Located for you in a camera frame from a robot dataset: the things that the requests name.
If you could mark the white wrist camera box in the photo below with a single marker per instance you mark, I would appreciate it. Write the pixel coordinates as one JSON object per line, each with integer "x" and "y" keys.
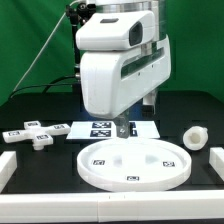
{"x": 116, "y": 31}

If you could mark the white fence block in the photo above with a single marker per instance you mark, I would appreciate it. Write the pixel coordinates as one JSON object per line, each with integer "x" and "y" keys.
{"x": 8, "y": 165}
{"x": 216, "y": 160}

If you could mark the white round table top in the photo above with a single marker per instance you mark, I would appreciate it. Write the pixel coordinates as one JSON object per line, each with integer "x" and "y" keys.
{"x": 134, "y": 164}

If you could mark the white left fence block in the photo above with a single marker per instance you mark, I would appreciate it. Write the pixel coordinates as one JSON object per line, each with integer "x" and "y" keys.
{"x": 8, "y": 165}

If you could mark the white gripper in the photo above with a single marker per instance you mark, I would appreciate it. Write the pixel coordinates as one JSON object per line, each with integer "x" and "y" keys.
{"x": 107, "y": 94}

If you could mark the white right fence block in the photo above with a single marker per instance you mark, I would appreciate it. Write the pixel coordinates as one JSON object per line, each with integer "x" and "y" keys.
{"x": 216, "y": 160}

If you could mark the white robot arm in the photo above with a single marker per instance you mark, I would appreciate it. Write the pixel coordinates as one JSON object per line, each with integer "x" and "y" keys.
{"x": 150, "y": 51}

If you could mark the white cross-shaped table base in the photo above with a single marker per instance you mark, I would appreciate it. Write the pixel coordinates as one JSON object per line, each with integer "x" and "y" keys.
{"x": 39, "y": 135}

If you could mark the white marker sheet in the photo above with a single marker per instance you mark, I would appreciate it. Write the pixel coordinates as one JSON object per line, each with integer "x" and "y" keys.
{"x": 95, "y": 130}

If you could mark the white front fence bar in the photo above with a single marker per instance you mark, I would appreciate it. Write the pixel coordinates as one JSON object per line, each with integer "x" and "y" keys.
{"x": 107, "y": 207}

